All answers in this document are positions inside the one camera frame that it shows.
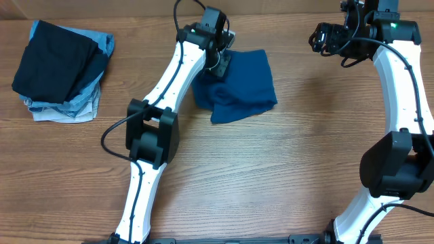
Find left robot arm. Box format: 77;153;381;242
108;7;235;243

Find folded white garment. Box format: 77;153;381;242
32;86;101;123

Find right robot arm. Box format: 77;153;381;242
309;0;433;243

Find blue polo shirt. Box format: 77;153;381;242
192;49;277;124

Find folded black garment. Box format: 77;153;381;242
12;21;109;104

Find folded light blue jeans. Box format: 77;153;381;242
19;20;115;114

